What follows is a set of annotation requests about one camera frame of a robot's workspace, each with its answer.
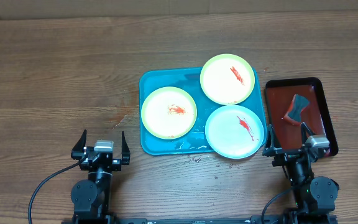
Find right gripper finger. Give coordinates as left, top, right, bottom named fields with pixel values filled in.
left=300, top=122, right=315, bottom=144
left=262, top=124, right=275, bottom=156

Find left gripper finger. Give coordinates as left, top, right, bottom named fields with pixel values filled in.
left=121, top=131, right=131, bottom=164
left=71, top=129, right=87, bottom=159

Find red black sponge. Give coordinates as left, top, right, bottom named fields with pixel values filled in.
left=283, top=94, right=310, bottom=126

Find yellow-green plate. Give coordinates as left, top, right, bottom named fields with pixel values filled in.
left=140, top=86, right=197, bottom=139
left=200, top=54, right=255, bottom=105

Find yellow-green plate top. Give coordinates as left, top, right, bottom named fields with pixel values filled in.
left=200, top=54, right=255, bottom=105

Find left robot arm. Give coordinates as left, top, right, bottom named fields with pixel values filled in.
left=69, top=131, right=131, bottom=224

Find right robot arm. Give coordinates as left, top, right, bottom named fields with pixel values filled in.
left=258, top=123, right=339, bottom=223

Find black red-lined tray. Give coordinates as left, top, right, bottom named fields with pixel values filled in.
left=265, top=77, right=339, bottom=157

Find teal plastic tray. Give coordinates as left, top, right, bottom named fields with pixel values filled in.
left=139, top=67, right=267, bottom=156

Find light blue plate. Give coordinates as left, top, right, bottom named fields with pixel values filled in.
left=205, top=105, right=265, bottom=159

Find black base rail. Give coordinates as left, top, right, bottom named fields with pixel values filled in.
left=61, top=215, right=338, bottom=224

